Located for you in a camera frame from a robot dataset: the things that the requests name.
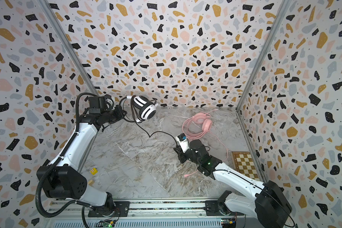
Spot black headphone cable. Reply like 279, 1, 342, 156
122, 98, 179, 144

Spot pink headphone cable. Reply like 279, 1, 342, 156
183, 108, 229, 178

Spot pink headphones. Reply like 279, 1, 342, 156
182, 112, 212, 140

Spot white black headphones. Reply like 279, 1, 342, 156
119, 96, 158, 123

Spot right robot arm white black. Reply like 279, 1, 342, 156
174, 134, 295, 228

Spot wooden checkerboard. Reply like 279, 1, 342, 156
232, 152, 260, 181

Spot small yellow block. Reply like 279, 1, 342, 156
90, 168, 98, 175

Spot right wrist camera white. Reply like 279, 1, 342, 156
175, 133, 189, 153

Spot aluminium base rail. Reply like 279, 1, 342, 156
42, 198, 291, 228

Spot left corner aluminium post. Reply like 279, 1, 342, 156
32, 1, 98, 112

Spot corner aluminium post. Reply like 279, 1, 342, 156
32, 1, 98, 112
236, 0, 292, 113

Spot right corner aluminium post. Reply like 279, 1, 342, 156
236, 0, 292, 113

